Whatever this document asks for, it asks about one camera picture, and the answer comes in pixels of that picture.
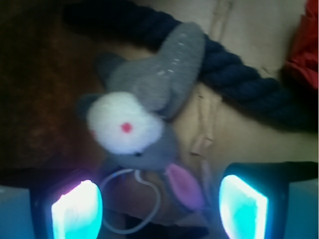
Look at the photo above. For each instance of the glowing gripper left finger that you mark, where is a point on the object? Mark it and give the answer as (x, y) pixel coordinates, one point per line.
(49, 205)

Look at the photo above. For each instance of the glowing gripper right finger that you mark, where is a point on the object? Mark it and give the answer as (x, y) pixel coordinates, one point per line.
(270, 200)

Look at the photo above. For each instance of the gray plush mouse toy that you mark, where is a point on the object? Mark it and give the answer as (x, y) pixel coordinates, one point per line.
(130, 120)

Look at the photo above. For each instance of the brown paper bag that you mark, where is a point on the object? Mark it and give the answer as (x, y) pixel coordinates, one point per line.
(46, 65)

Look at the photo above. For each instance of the crumpled red paper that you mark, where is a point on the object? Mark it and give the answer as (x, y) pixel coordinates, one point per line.
(303, 59)

